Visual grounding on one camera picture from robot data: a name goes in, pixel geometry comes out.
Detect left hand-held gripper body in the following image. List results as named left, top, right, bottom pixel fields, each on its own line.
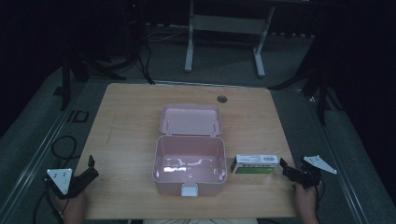
left=46, top=167, right=91, bottom=201

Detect white metal stand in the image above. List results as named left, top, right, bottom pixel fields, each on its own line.
left=183, top=0, right=276, bottom=78

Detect person's left hand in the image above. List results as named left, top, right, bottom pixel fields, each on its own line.
left=57, top=189, right=89, bottom=217

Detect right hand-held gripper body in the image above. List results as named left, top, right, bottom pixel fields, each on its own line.
left=295, top=154, right=338, bottom=189

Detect right hand-held gripper cable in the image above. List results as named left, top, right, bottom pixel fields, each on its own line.
left=313, top=178, right=327, bottom=224

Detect hand-held gripper cable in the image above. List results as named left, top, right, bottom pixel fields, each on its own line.
left=32, top=177, right=65, bottom=224
left=313, top=178, right=327, bottom=224

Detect black tripod stand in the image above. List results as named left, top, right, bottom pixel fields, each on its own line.
left=266, top=59, right=345, bottom=126
left=53, top=50, right=127, bottom=112

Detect black looped cable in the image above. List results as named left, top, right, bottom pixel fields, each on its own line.
left=50, top=134, right=79, bottom=169

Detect person's right hand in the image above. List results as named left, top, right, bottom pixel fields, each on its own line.
left=293, top=180, right=324, bottom=217

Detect white and green carton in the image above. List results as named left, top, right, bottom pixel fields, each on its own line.
left=230, top=153, right=280, bottom=175

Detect left hand-held gripper cable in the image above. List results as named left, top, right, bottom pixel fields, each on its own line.
left=32, top=177, right=65, bottom=224

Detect pink plastic box with lid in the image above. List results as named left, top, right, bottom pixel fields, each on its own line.
left=151, top=103, right=229, bottom=198

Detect black cables on floor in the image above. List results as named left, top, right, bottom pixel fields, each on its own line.
left=135, top=29, right=188, bottom=86

